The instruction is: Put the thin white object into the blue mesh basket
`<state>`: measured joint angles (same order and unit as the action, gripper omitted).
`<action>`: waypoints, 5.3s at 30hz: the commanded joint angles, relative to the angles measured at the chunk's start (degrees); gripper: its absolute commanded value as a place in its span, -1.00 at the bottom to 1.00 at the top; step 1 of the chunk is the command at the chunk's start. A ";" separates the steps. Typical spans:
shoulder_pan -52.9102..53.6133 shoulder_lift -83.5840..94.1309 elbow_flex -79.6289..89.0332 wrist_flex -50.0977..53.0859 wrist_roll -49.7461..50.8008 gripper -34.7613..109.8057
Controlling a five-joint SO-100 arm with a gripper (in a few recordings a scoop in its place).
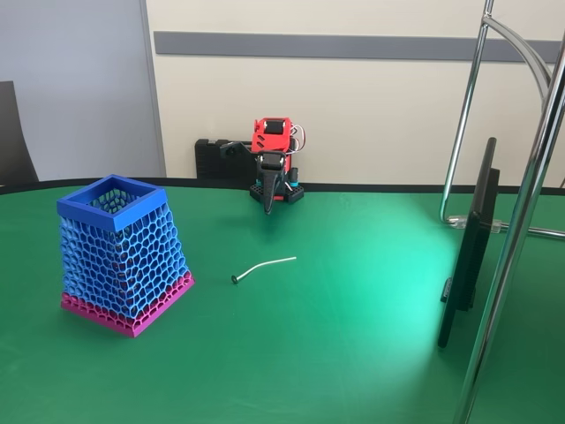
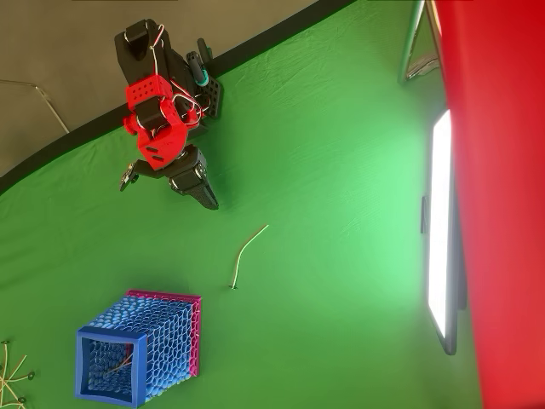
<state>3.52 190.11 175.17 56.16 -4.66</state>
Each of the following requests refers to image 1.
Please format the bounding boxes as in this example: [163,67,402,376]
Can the black camera on bracket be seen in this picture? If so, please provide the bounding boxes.
[220,140,258,159]

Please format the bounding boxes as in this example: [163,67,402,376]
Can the black flat monitor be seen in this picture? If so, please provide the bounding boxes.
[437,137,501,350]

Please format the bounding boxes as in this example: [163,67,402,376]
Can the blue pink lattice basket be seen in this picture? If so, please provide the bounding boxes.
[56,174,196,339]

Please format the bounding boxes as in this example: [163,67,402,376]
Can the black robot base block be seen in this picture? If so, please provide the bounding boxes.
[249,178,305,205]

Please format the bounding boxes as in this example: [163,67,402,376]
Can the white red servo wires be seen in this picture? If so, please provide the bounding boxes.
[289,125,310,155]

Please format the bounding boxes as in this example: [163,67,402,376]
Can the grey wall rail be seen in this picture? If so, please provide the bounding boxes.
[153,30,562,64]

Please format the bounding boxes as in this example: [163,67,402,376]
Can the clear plastic clip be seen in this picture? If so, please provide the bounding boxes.
[448,215,505,234]

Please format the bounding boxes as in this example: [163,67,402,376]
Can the chrome tube frame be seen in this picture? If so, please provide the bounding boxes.
[439,0,565,424]

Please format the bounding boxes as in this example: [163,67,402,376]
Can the white cable piece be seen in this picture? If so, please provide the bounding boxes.
[230,256,298,284]

